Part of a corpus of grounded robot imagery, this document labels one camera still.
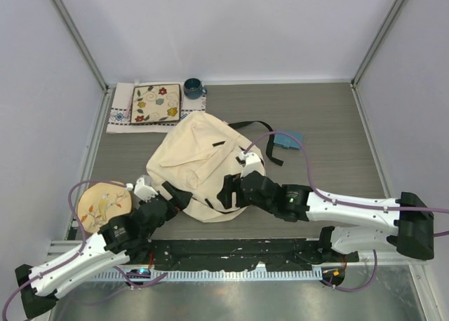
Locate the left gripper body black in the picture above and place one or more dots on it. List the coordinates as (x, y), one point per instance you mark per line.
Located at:
(172, 212)

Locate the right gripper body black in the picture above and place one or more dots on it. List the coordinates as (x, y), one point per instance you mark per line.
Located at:
(248, 201)

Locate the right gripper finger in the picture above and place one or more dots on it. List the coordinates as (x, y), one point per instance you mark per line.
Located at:
(236, 198)
(225, 196)

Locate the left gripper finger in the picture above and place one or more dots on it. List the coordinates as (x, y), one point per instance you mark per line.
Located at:
(169, 191)
(181, 200)

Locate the cream canvas backpack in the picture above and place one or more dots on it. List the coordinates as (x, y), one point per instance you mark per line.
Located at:
(195, 156)

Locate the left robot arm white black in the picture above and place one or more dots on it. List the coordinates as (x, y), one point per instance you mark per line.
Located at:
(124, 239)

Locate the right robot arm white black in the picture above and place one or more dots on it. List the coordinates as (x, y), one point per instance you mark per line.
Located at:
(402, 224)

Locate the round wooden bird coaster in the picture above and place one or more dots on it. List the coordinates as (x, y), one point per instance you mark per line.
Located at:
(101, 202)

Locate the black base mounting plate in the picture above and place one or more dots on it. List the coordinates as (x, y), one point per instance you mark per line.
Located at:
(235, 255)

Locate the floral square ceramic plate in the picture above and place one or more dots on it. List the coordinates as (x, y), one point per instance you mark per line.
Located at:
(154, 104)

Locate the dark blue ceramic mug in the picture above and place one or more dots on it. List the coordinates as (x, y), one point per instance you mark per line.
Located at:
(193, 89)

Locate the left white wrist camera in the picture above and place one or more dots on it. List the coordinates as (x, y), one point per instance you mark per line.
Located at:
(143, 188)

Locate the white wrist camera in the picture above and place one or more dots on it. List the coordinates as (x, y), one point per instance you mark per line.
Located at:
(143, 188)
(250, 162)

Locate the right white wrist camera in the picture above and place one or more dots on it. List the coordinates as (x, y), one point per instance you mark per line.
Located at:
(250, 162)

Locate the slotted grey cable duct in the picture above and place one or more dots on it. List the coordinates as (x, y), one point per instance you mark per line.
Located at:
(258, 274)

